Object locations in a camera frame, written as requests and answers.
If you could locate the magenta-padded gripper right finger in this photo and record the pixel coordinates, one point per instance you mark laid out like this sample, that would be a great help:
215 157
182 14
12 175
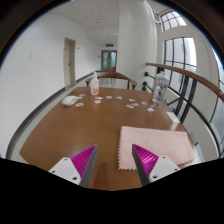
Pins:
148 161

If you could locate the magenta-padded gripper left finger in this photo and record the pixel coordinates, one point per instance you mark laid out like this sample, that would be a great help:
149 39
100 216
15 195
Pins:
83 160

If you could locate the pink towel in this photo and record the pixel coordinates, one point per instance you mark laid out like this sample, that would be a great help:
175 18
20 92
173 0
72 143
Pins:
160 143

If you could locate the white paper card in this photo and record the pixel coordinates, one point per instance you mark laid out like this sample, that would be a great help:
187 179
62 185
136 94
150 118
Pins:
173 117

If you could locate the small paper sticker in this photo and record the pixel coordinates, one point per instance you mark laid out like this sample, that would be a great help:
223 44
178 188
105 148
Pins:
144 103
109 97
99 97
150 109
132 100
97 101
134 104
79 104
119 97
129 106
82 95

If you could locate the white computer mouse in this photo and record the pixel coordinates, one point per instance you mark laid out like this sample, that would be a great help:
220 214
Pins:
69 100

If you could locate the white bottle with orange label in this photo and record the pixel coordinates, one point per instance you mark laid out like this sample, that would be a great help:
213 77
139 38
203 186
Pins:
94 87

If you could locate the clear plastic shaker bottle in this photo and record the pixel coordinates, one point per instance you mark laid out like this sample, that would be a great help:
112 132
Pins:
160 88

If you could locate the large curved window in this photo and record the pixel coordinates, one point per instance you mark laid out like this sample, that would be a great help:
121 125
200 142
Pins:
220 116

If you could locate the wooden chair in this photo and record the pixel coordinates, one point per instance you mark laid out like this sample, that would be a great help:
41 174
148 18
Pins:
115 76

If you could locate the wooden handrail on black railing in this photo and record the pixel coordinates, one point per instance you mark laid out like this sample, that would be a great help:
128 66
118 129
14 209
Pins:
186 74

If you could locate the beige side door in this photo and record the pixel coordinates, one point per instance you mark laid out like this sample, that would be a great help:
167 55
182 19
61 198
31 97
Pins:
69 63

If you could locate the glazed double door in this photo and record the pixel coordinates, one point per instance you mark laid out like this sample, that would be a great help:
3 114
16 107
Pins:
109 60

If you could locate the tall black-framed window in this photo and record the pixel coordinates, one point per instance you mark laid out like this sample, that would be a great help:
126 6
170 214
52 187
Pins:
180 53

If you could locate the green exit sign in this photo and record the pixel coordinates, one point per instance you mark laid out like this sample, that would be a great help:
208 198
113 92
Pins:
109 45

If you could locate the arched upper window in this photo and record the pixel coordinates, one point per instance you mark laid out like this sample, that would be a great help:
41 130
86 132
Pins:
171 20

